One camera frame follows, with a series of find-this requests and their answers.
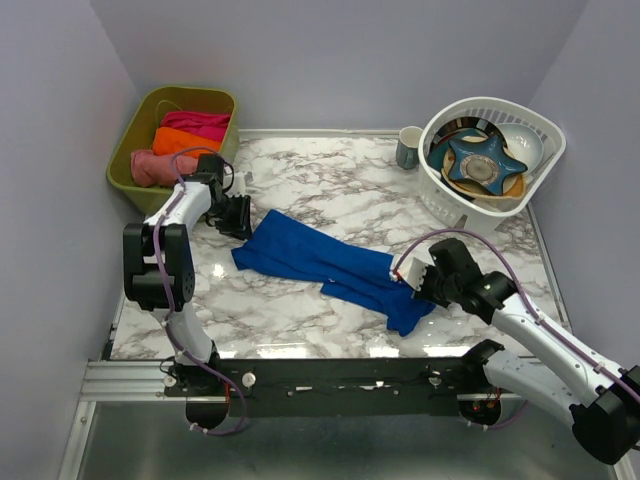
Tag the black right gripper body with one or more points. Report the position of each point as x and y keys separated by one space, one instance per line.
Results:
x=437 y=289

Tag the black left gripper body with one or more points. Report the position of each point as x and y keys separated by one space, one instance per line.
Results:
x=231 y=214

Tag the blue t shirt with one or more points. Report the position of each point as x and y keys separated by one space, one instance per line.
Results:
x=282 y=247

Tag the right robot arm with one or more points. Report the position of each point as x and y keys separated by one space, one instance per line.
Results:
x=595 y=396

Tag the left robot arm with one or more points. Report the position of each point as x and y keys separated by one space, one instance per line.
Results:
x=159 y=272

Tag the white plastic dish basket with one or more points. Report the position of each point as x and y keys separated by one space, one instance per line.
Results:
x=480 y=113

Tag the magenta rolled t shirt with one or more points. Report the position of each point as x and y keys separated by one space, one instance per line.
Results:
x=212 y=126

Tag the pink rolled t shirt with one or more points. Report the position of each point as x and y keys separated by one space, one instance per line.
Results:
x=150 y=170

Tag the orange rolled t shirt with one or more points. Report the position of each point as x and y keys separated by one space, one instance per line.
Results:
x=169 y=141

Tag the blue star shaped dish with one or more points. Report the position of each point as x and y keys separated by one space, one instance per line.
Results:
x=485 y=160

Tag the teal plate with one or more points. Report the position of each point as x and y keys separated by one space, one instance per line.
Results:
x=436 y=156

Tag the grey white mug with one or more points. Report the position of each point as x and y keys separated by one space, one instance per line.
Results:
x=407 y=147

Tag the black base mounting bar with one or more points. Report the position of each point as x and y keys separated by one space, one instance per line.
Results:
x=438 y=386

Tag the white bowl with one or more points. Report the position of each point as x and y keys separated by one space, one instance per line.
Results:
x=524 y=143

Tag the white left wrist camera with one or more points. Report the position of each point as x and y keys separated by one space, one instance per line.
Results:
x=239 y=185

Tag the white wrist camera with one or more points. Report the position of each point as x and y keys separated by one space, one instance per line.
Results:
x=239 y=185
x=411 y=271

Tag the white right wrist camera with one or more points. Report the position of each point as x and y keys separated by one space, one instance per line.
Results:
x=411 y=271

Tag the aluminium rail frame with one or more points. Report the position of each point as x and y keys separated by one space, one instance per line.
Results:
x=124 y=428

